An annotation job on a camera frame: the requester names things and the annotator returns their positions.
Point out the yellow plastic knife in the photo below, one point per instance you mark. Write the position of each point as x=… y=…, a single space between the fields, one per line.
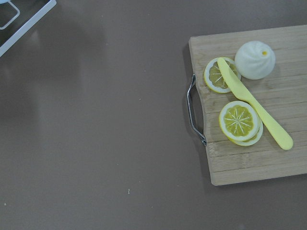
x=240 y=91

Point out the wooden cutting board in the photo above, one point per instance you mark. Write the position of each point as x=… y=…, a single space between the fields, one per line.
x=280 y=100

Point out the lemon slices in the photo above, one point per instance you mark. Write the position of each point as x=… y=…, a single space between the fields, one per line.
x=237 y=119

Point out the white dish rack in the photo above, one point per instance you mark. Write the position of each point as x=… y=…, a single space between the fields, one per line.
x=19 y=16

